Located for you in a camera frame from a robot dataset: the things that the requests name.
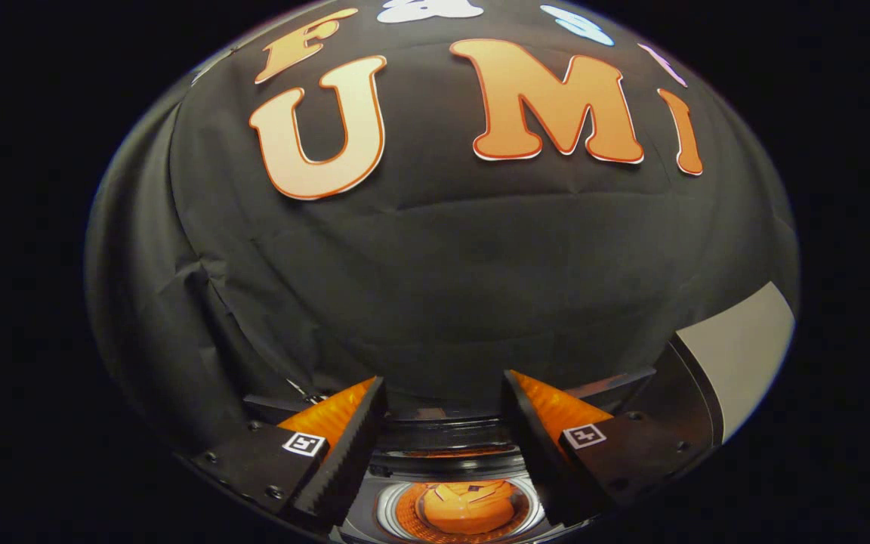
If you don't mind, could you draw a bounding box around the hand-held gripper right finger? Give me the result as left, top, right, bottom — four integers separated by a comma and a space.
501, 370, 699, 530

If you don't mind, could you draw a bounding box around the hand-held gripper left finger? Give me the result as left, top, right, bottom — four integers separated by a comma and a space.
190, 376, 389, 533

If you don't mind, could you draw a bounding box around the grey washing machine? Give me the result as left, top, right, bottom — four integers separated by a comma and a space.
242, 332, 724, 544

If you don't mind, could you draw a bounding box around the yellow polo shirt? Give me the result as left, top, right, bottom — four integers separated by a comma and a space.
420, 480, 519, 536

